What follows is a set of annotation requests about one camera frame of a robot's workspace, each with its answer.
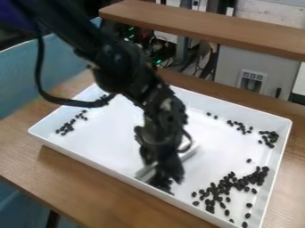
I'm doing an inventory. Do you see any black cable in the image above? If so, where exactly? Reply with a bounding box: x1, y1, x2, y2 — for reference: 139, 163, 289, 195
33, 28, 117, 109

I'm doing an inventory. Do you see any pile of black bits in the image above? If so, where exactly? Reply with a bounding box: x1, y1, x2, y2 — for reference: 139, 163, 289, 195
189, 158, 272, 228
203, 111, 282, 150
54, 109, 91, 137

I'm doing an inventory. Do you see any wooden shelf board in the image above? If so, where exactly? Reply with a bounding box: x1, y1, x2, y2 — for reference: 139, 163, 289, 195
97, 0, 305, 62

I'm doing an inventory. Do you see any white tray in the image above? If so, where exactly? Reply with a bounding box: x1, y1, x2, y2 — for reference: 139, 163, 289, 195
27, 83, 293, 228

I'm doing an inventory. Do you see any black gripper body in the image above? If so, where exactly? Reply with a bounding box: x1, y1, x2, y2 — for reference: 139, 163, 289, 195
132, 84, 194, 157

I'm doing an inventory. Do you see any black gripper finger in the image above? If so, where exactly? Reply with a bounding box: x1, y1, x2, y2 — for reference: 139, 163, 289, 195
148, 152, 187, 195
137, 145, 161, 166

